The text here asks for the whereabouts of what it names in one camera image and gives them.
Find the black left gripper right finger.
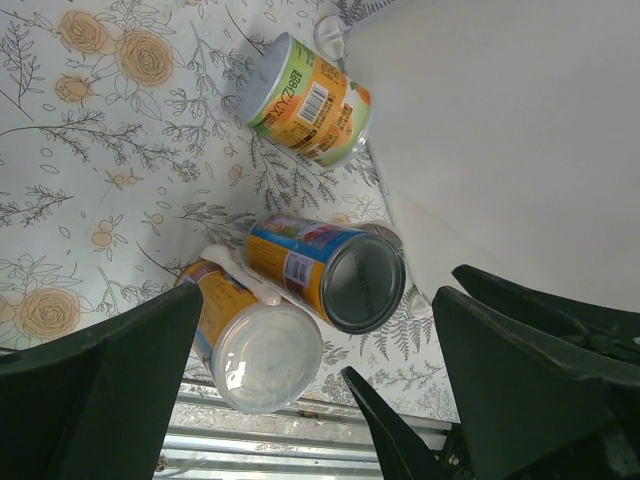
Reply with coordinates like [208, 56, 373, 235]
[432, 287, 639, 479]

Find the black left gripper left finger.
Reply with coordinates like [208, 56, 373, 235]
[1, 283, 203, 479]

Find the white lid orange can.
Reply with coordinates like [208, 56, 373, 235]
[176, 245, 323, 414]

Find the white cube counter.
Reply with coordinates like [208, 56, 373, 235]
[315, 1, 639, 311]

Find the aluminium front rail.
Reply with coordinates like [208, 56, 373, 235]
[154, 379, 451, 480]

